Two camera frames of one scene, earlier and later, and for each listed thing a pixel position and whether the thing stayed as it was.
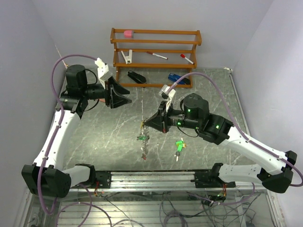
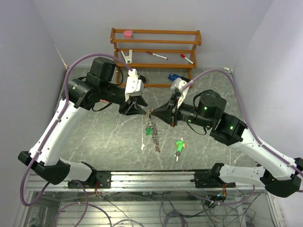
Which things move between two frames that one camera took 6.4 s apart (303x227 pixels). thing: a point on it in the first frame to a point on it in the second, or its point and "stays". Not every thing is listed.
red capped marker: (183, 56) stays
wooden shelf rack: (145, 58) stays
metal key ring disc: (145, 136) to (151, 124)
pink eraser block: (128, 34) stays
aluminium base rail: (176, 180) stays
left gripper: (112, 87) to (127, 109)
